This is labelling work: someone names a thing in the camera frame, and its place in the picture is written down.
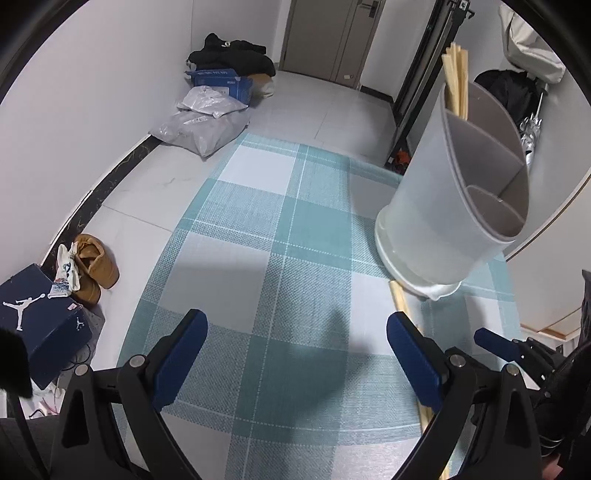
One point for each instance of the brown cardboard box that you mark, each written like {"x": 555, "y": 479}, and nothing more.
{"x": 263, "y": 85}

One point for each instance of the small white plastic bag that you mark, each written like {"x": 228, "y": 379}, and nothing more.
{"x": 207, "y": 99}

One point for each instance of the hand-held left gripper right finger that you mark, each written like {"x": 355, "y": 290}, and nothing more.
{"x": 411, "y": 355}

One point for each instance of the black hanging jacket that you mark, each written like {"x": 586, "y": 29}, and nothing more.
{"x": 503, "y": 87}

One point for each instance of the grey-brown door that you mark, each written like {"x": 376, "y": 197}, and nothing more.
{"x": 323, "y": 41}

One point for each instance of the small orange object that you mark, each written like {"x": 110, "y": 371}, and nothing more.
{"x": 400, "y": 158}

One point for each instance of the large grey plastic bag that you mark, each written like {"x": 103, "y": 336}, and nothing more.
{"x": 203, "y": 129}

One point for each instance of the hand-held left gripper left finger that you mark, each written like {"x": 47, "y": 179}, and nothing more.
{"x": 180, "y": 350}

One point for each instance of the white sock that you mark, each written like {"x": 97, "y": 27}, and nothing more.
{"x": 64, "y": 272}

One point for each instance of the white hanging bag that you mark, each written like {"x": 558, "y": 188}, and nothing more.
{"x": 531, "y": 46}

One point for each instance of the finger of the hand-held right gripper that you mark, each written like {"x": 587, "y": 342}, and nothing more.
{"x": 491, "y": 344}

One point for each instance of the teal plaid table mat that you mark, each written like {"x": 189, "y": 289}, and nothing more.
{"x": 277, "y": 277}

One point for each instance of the blue cardboard box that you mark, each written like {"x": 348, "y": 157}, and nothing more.
{"x": 221, "y": 83}

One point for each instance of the frosted white utensil holder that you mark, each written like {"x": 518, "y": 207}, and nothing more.
{"x": 429, "y": 207}

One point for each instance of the navy shoe box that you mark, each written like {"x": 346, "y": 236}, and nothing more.
{"x": 41, "y": 332}

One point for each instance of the bundle of wooden chopsticks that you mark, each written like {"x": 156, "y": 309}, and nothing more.
{"x": 455, "y": 83}

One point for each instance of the pile of black clothes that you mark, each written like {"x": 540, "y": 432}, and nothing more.
{"x": 231, "y": 53}

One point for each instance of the silver folded umbrella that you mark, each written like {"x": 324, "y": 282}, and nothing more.
{"x": 528, "y": 138}

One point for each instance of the wooden chopstick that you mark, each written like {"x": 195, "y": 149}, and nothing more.
{"x": 400, "y": 304}

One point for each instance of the black metal frame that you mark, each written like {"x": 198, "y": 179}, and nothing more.
{"x": 415, "y": 92}

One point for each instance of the black fuzzy pad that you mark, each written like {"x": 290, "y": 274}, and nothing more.
{"x": 14, "y": 360}

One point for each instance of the brown shoe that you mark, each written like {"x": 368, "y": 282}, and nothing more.
{"x": 90, "y": 293}
{"x": 99, "y": 263}

